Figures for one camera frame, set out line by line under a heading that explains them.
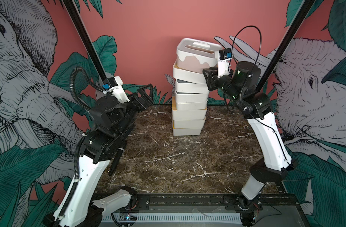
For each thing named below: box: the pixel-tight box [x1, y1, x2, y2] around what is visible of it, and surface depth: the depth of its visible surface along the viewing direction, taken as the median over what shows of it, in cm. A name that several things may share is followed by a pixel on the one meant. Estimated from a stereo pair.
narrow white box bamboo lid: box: [175, 101, 208, 111], surface depth 78 cm
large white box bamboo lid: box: [173, 116, 207, 129], surface depth 94 cm
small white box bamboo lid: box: [173, 61, 207, 85], surface depth 66 cm
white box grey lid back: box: [174, 90, 210, 104], surface depth 75 cm
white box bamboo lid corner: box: [171, 100, 208, 120], surface depth 82 cm
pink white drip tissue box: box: [176, 37, 223, 74], surface depth 61 cm
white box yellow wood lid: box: [172, 122, 205, 137], surface depth 96 cm
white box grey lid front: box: [175, 78, 210, 95], surface depth 70 cm
